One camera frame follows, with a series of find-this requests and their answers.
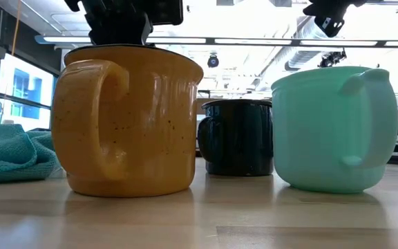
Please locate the yellow speckled ceramic mug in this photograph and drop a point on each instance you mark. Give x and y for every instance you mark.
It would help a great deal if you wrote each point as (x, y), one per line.
(143, 131)

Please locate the mint green mug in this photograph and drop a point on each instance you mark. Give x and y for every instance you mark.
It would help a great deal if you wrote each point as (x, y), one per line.
(309, 138)

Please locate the black glossy mug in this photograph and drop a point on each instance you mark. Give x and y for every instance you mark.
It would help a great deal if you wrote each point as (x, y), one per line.
(240, 138)

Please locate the black ceiling-mounted device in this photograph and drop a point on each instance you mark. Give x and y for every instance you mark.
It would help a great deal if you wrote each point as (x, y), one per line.
(332, 58)

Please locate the long ceiling light bar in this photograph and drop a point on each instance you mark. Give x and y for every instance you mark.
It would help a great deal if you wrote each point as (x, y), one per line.
(254, 41)

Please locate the teal microfibre cloth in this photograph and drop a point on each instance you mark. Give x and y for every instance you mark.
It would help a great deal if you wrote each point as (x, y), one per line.
(9, 155)

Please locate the silver ventilation duct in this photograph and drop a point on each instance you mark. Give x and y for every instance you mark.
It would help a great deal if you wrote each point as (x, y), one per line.
(306, 41)

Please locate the black dome ceiling camera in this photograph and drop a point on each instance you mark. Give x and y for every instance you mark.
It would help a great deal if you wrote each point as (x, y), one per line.
(213, 61)

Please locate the dark window frame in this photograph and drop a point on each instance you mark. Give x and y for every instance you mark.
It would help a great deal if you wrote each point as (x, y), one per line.
(23, 101)

